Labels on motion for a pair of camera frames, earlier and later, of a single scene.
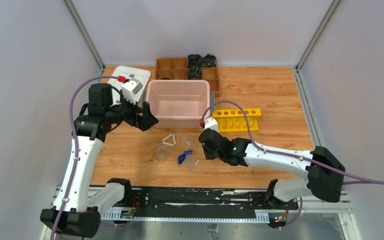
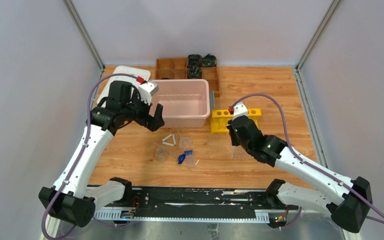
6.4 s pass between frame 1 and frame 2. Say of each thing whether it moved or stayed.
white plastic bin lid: stayed
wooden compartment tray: stayed
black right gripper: moved
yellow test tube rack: stayed
